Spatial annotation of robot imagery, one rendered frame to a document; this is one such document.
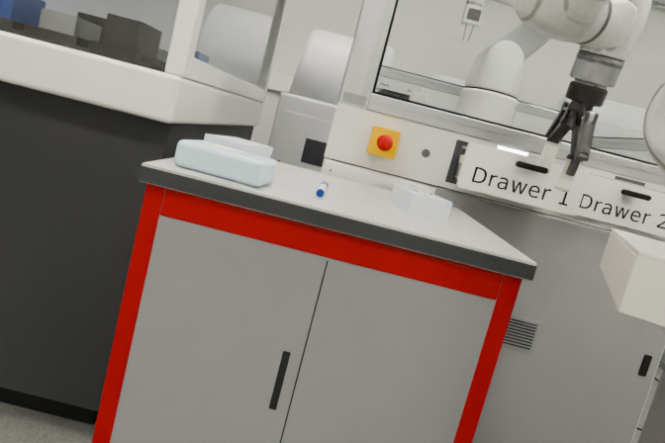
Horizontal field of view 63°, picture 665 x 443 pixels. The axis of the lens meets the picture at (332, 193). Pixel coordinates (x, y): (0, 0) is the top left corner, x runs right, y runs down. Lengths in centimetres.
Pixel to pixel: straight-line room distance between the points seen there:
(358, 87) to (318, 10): 340
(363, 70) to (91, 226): 76
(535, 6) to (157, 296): 81
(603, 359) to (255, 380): 105
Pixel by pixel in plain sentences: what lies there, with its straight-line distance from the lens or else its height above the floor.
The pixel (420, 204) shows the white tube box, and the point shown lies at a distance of 105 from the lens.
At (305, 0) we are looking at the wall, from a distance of 482.
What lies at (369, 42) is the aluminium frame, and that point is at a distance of 143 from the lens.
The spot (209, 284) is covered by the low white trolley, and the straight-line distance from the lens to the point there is 88.
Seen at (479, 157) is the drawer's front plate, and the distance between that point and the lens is 131.
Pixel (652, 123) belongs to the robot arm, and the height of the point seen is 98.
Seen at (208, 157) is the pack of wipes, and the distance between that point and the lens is 88.
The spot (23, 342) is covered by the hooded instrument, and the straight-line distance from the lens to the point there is 154.
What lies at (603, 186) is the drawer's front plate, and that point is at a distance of 155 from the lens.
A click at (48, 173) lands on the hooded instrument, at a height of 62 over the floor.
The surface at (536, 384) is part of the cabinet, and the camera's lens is 165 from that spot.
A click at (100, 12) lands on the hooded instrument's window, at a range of 130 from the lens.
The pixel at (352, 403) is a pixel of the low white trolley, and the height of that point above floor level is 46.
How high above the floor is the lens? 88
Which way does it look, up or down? 7 degrees down
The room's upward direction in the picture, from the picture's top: 14 degrees clockwise
